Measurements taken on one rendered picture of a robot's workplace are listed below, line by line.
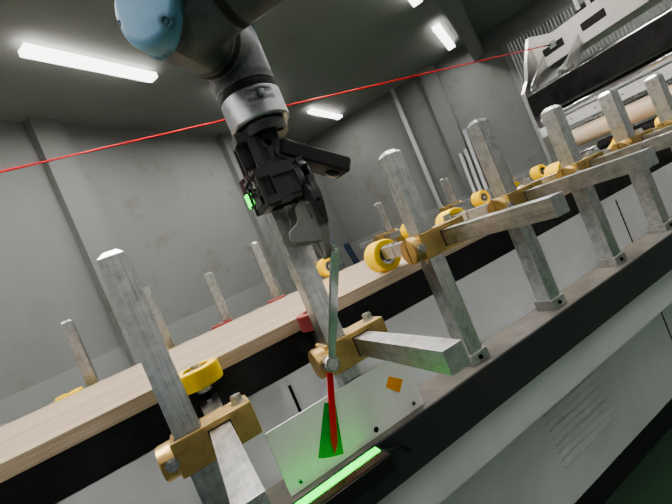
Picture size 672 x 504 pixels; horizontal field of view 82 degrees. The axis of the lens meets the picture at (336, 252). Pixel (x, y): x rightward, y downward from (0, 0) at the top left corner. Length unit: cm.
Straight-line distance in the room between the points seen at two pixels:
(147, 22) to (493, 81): 776
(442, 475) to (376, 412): 19
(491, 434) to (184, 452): 56
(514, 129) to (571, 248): 665
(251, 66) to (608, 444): 138
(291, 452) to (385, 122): 808
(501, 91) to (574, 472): 720
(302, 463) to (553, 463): 84
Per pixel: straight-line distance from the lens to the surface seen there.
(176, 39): 50
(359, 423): 67
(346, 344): 64
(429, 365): 49
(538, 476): 130
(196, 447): 61
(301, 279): 62
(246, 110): 57
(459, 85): 819
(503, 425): 89
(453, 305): 77
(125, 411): 83
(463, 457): 84
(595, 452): 146
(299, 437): 64
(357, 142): 871
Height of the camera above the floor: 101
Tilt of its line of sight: 1 degrees down
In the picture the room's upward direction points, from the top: 23 degrees counter-clockwise
